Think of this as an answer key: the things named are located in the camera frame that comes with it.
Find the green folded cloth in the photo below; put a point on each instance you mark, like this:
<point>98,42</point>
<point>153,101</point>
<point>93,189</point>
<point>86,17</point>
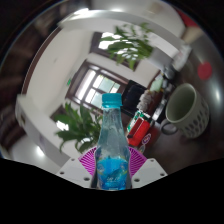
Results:
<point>156,83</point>

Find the wall lamp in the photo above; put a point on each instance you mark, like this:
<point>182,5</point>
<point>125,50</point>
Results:
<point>40,151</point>

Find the flat round red coaster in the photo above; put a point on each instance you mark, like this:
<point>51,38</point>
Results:
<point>204,71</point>

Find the red carpeted staircase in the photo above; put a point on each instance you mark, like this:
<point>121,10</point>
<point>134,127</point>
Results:
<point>187,18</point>

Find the black chair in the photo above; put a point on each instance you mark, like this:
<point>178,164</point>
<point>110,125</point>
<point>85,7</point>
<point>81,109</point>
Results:
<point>133,95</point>

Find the potted plant in white pot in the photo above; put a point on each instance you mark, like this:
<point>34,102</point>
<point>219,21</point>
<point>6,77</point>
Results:
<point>80,128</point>
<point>130,46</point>

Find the clear blue-capped drink bottle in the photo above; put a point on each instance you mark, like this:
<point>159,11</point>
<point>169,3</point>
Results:
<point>111,143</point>

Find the dark wooden double door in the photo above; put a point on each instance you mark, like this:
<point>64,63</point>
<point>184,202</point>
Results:
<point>96,85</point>

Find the green exit sign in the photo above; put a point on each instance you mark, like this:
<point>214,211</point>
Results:
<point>69,81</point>

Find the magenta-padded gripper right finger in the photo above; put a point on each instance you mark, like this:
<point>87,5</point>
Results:
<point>137,161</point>

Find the tray with tea items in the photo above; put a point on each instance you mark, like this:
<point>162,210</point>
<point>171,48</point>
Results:
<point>146,100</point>

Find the red box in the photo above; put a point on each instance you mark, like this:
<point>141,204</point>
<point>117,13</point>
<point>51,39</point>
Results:
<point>138,130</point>

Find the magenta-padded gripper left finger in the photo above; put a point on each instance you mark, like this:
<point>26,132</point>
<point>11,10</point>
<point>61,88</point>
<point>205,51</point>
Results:
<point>87,161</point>

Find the grey dotted mug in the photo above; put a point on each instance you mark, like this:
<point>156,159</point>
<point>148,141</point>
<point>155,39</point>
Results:
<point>195,116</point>

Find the dark-framed window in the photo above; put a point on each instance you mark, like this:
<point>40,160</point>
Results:
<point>61,126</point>
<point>104,42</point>

